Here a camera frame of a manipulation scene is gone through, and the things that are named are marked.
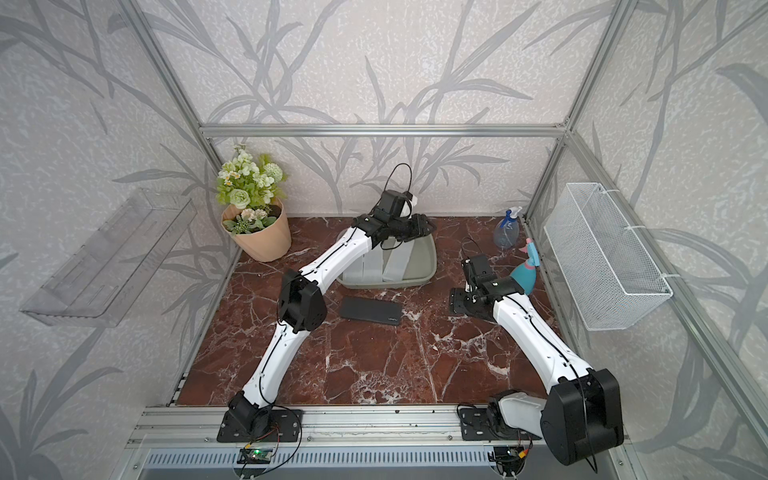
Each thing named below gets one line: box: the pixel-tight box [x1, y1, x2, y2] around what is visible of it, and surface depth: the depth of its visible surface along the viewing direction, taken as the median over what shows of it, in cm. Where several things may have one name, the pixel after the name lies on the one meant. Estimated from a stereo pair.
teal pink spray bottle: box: [510, 238, 541, 296], surface depth 89 cm
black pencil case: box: [340, 297, 403, 326], surface depth 98 cm
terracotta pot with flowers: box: [217, 145, 292, 263], surface depth 93 cm
